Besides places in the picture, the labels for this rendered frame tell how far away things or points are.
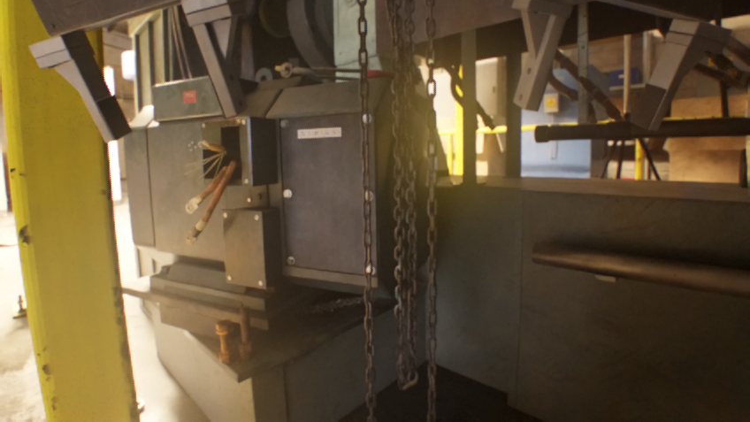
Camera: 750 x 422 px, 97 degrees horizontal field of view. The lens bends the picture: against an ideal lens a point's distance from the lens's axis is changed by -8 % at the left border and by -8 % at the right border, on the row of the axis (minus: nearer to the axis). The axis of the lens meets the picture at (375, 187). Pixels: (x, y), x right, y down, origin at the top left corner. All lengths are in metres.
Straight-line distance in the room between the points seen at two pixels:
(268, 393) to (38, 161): 0.62
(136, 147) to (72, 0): 0.73
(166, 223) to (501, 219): 0.87
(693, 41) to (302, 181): 0.60
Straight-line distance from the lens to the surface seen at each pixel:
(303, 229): 0.73
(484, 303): 1.14
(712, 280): 0.84
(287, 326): 0.94
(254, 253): 0.74
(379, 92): 0.69
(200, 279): 0.96
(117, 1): 0.37
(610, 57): 5.95
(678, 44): 0.44
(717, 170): 3.75
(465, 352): 1.24
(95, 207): 0.55
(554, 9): 0.35
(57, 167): 0.54
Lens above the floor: 0.69
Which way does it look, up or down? 5 degrees down
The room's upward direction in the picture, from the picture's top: 1 degrees counter-clockwise
